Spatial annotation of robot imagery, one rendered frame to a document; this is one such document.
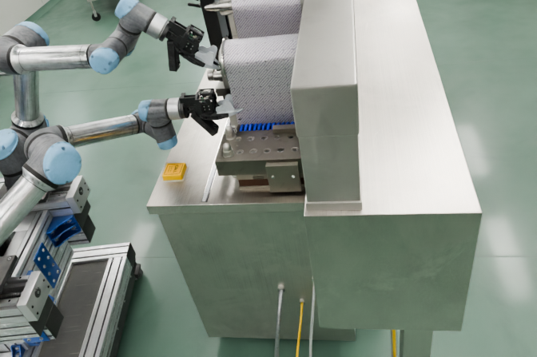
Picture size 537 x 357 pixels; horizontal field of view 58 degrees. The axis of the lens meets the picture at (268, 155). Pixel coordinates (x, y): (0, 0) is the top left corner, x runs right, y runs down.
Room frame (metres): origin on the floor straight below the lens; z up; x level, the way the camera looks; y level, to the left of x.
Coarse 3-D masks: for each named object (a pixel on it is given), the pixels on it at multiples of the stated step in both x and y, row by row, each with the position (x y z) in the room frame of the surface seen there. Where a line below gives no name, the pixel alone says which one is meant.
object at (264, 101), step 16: (256, 80) 1.37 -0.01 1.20; (272, 80) 1.36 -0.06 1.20; (288, 80) 1.35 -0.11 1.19; (240, 96) 1.39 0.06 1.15; (256, 96) 1.37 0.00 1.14; (272, 96) 1.36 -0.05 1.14; (288, 96) 1.35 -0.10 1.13; (240, 112) 1.39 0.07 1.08; (256, 112) 1.38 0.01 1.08; (272, 112) 1.36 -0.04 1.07; (288, 112) 1.35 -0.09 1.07
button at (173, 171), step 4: (168, 164) 1.39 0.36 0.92; (172, 164) 1.38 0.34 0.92; (176, 164) 1.38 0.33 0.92; (180, 164) 1.37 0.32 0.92; (184, 164) 1.37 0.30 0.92; (168, 168) 1.36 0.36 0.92; (172, 168) 1.36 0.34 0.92; (176, 168) 1.36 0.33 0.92; (180, 168) 1.35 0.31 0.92; (184, 168) 1.35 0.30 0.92; (164, 172) 1.35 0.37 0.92; (168, 172) 1.34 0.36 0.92; (172, 172) 1.34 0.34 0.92; (176, 172) 1.33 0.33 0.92; (180, 172) 1.33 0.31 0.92; (184, 172) 1.34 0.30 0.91; (164, 176) 1.33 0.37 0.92; (168, 176) 1.32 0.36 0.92; (172, 176) 1.32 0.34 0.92; (176, 176) 1.32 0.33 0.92; (180, 176) 1.31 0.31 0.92
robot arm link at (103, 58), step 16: (0, 48) 1.51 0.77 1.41; (16, 48) 1.50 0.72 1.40; (32, 48) 1.48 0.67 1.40; (48, 48) 1.46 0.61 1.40; (64, 48) 1.44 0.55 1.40; (80, 48) 1.42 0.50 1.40; (96, 48) 1.40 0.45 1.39; (112, 48) 1.39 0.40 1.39; (0, 64) 1.48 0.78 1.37; (16, 64) 1.46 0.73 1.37; (32, 64) 1.45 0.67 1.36; (48, 64) 1.43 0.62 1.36; (64, 64) 1.41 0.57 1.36; (80, 64) 1.40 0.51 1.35; (96, 64) 1.36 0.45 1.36; (112, 64) 1.35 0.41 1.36
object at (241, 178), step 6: (264, 174) 1.19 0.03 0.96; (300, 174) 1.16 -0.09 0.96; (240, 180) 1.21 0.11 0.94; (246, 180) 1.20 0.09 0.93; (252, 180) 1.20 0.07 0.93; (258, 180) 1.19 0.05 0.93; (264, 180) 1.19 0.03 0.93; (300, 180) 1.16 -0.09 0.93; (240, 186) 1.21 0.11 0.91; (246, 186) 1.20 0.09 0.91; (252, 186) 1.20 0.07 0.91; (258, 186) 1.19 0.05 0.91; (264, 186) 1.19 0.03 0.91
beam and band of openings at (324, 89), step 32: (320, 0) 0.77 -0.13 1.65; (352, 0) 0.75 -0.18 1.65; (320, 32) 0.65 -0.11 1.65; (352, 32) 0.63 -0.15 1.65; (320, 64) 0.56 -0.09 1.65; (352, 64) 0.54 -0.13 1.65; (320, 96) 0.50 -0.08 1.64; (352, 96) 0.49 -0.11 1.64; (320, 128) 0.50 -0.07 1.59; (352, 128) 0.49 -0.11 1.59; (320, 160) 0.51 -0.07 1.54; (352, 160) 0.50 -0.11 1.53; (320, 192) 0.51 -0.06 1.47; (352, 192) 0.50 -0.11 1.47
